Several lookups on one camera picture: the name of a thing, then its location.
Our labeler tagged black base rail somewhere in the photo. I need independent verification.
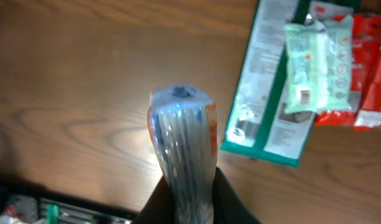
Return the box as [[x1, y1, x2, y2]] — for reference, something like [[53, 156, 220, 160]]
[[0, 185, 135, 224]]

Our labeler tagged orange tissue pack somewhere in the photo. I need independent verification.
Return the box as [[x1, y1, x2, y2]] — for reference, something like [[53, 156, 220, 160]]
[[147, 84, 218, 223]]

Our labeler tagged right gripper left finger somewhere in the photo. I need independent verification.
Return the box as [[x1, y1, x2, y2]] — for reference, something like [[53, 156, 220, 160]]
[[132, 177, 175, 224]]

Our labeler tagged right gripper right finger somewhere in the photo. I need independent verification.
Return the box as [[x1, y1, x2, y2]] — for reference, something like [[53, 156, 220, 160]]
[[213, 167, 261, 224]]

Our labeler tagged red snack packet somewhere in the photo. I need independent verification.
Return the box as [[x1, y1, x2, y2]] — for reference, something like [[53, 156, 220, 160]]
[[314, 14, 381, 126]]

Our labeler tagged red stick sachet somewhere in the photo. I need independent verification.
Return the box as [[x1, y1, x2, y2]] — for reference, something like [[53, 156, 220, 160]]
[[354, 44, 381, 132]]

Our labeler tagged light green wipes pack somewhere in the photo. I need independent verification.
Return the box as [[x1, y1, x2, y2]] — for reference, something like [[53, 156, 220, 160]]
[[285, 15, 354, 114]]

